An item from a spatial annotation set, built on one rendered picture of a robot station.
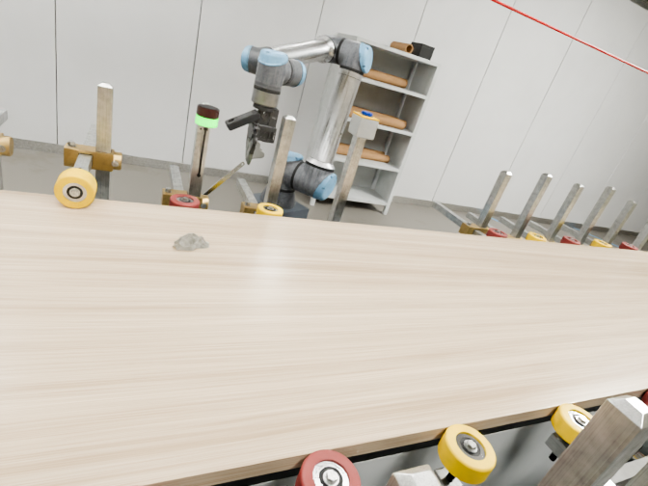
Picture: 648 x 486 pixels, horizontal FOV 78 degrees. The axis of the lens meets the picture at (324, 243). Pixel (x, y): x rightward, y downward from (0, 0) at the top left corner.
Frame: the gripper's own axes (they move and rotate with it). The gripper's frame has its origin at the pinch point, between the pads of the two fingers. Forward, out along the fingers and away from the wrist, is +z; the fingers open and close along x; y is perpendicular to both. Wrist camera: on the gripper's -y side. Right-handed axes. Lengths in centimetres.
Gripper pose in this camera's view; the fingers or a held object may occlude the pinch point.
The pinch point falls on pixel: (246, 160)
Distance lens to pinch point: 146.1
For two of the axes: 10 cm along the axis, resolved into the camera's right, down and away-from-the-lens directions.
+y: 8.9, 0.6, 4.4
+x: -3.6, -4.9, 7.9
